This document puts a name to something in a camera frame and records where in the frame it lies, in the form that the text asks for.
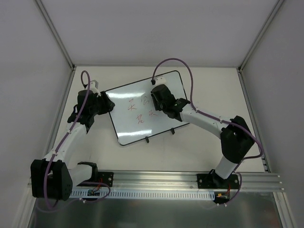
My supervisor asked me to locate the left corner aluminium post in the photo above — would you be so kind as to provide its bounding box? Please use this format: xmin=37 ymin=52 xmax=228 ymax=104
xmin=34 ymin=0 xmax=75 ymax=70

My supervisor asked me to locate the yellow connector with wires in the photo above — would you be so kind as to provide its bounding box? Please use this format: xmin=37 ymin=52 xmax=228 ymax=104
xmin=216 ymin=193 xmax=230 ymax=199

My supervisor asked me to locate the white slotted cable duct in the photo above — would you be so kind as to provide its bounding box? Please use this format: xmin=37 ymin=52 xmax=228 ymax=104
xmin=70 ymin=189 xmax=215 ymax=201

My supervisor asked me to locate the left table edge aluminium rail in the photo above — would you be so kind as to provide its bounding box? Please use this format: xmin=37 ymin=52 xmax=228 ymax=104
xmin=44 ymin=66 xmax=76 ymax=155

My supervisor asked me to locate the right corner aluminium post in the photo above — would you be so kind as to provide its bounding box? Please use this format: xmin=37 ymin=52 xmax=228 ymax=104
xmin=237 ymin=0 xmax=285 ymax=71

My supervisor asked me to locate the front aluminium rail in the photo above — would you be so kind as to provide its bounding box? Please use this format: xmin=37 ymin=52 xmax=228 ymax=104
xmin=27 ymin=167 xmax=285 ymax=190

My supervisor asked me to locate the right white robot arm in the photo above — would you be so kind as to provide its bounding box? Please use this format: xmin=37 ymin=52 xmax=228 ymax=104
xmin=151 ymin=84 xmax=255 ymax=189

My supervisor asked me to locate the white whiteboard black frame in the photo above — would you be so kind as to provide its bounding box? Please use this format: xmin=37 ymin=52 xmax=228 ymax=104
xmin=105 ymin=78 xmax=186 ymax=146

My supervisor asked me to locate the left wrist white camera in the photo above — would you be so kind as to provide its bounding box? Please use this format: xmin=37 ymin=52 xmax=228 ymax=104
xmin=81 ymin=80 xmax=101 ymax=96

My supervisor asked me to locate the small green circuit board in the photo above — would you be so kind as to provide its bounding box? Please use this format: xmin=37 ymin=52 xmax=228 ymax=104
xmin=87 ymin=190 xmax=100 ymax=197

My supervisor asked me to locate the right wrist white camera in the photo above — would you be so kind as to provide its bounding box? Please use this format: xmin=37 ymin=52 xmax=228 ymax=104
xmin=151 ymin=76 xmax=166 ymax=86

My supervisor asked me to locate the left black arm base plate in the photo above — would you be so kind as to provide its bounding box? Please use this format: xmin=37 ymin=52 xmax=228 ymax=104
xmin=97 ymin=171 xmax=114 ymax=187

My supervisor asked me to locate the wrist white camera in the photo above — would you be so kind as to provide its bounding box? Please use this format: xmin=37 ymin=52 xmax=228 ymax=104
xmin=151 ymin=76 xmax=166 ymax=86
xmin=81 ymin=80 xmax=101 ymax=96

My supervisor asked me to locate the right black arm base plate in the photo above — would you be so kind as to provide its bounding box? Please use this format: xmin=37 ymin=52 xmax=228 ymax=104
xmin=196 ymin=172 xmax=240 ymax=190

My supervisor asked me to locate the corner aluminium post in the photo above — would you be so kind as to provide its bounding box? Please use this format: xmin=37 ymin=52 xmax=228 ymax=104
xmin=34 ymin=0 xmax=75 ymax=70
xmin=237 ymin=0 xmax=285 ymax=71

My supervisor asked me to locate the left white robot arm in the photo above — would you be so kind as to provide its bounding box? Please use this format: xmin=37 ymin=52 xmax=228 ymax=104
xmin=30 ymin=90 xmax=115 ymax=200

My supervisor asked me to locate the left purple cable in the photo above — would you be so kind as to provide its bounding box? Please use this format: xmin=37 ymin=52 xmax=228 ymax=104
xmin=44 ymin=70 xmax=111 ymax=211

